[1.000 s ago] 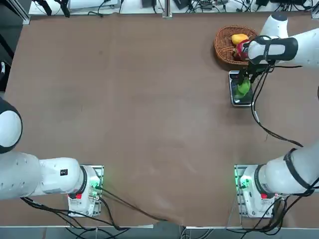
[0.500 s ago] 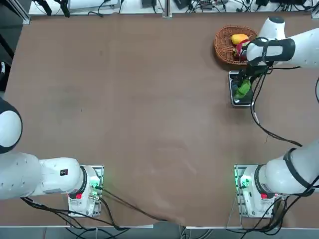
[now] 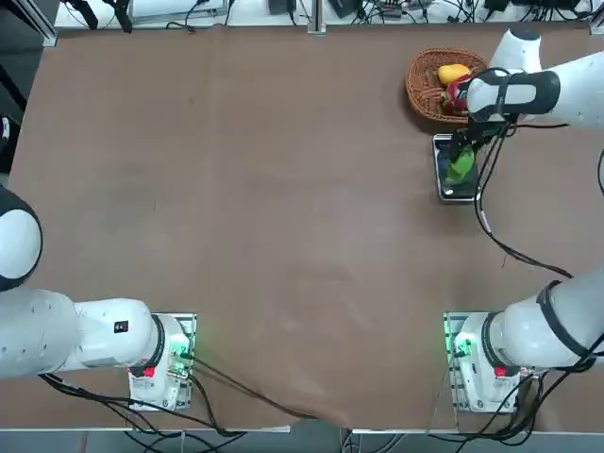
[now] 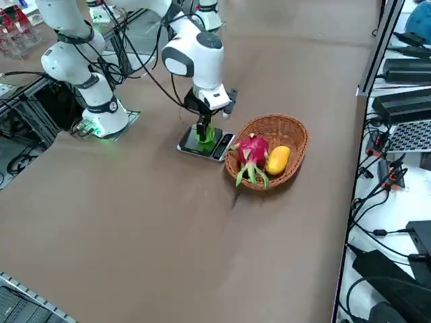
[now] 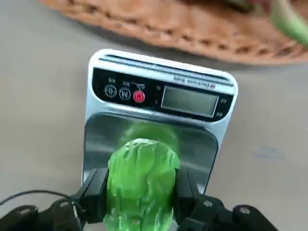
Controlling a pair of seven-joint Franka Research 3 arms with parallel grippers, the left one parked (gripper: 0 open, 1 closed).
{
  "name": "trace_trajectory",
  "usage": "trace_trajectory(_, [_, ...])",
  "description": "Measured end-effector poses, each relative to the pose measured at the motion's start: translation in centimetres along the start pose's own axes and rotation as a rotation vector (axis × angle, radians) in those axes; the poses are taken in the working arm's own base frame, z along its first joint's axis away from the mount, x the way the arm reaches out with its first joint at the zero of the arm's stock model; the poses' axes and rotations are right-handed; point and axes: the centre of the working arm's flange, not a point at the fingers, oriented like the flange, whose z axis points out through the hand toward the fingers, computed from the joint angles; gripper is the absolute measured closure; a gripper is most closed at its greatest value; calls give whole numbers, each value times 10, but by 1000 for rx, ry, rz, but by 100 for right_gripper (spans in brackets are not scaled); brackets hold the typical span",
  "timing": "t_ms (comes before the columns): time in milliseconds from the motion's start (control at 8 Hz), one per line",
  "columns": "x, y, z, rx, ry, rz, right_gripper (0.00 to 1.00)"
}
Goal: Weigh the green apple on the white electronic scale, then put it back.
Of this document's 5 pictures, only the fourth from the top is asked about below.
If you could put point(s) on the red and black power strip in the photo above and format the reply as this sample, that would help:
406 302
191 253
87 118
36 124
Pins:
392 176

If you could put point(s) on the wrist grey cylinder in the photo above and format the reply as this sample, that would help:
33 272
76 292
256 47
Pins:
227 114

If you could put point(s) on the silver aluminium rail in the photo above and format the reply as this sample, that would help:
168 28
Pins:
33 295

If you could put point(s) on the black metal frame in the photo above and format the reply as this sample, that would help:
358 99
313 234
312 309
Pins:
33 111

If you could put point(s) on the white electronic kitchen scale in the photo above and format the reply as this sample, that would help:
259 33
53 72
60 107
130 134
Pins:
222 148

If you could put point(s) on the silver aluminium post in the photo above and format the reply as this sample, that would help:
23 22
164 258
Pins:
378 50

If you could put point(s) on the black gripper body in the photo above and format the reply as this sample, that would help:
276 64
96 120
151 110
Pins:
193 102

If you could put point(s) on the large black power adapter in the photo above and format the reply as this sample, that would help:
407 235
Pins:
400 104

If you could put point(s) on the white device with green light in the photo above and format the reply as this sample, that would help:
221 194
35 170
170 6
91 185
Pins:
97 15

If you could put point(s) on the pink dragon fruit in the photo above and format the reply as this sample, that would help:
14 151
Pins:
252 151

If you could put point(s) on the clear acrylic rack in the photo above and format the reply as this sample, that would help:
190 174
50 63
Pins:
17 47

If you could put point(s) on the green apple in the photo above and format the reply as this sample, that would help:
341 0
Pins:
212 134

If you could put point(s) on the blue rounded object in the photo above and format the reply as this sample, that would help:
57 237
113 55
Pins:
419 20

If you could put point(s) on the long black power adapter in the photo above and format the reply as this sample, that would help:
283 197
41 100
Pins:
407 72

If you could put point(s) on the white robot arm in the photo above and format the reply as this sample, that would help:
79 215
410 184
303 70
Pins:
205 60
210 17

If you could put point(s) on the small black power adapter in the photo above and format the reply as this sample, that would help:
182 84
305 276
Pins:
409 38

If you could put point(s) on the red translucent object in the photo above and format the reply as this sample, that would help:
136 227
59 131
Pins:
10 20

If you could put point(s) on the yellow mango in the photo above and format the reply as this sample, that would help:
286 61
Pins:
277 161

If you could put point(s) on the white perforated board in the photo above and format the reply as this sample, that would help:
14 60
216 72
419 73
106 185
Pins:
410 134

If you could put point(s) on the black box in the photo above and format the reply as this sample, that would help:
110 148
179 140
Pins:
421 235

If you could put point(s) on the red and black connector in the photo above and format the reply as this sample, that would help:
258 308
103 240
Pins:
377 143

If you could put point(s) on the brown wicker basket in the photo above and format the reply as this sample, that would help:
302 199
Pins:
296 153

